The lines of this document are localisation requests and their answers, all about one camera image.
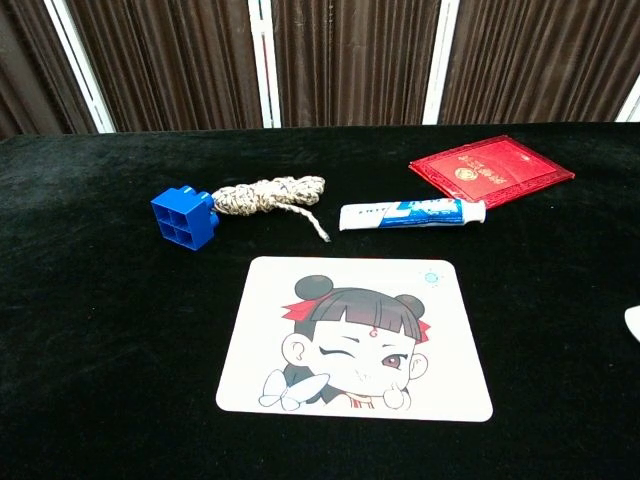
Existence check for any blue building block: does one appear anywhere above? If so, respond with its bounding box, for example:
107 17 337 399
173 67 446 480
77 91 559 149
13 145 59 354
150 185 221 252

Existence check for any white frame post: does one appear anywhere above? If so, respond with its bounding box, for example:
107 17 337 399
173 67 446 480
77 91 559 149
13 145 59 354
247 0 282 130
42 0 117 135
614 82 640 124
422 0 461 126

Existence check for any braided beige rope bundle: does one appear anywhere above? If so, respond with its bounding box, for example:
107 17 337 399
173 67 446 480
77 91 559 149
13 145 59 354
212 174 333 244

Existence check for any brown curtain panel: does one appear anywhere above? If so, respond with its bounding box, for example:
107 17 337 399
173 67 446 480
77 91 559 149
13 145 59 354
67 0 265 134
439 0 640 126
0 0 99 141
272 0 442 129

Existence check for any white computer mouse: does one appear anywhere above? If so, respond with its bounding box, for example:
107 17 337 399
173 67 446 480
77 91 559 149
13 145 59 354
623 305 640 344

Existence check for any black velvet table cloth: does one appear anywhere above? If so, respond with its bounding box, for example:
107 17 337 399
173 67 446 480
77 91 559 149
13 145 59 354
0 121 640 480

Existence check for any red booklet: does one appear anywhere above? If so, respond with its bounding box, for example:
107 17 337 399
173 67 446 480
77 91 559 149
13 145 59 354
408 134 576 210

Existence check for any white blue toothpaste tube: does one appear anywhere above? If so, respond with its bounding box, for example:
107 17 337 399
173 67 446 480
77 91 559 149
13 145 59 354
338 197 487 233

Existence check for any cartoon girl mouse pad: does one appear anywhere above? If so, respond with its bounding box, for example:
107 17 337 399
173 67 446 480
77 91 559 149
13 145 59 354
215 255 495 424

